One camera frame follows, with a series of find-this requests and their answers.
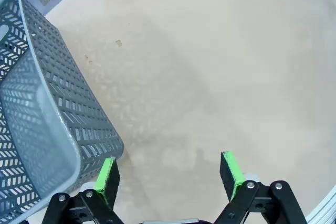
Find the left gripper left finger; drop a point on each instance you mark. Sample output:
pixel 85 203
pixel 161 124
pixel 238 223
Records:
pixel 107 182

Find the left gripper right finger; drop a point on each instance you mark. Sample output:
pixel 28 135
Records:
pixel 231 176

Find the gray plastic lattice basket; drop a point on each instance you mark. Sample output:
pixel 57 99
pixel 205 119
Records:
pixel 65 90

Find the aluminium table frame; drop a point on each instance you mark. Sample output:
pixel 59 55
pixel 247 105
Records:
pixel 326 209

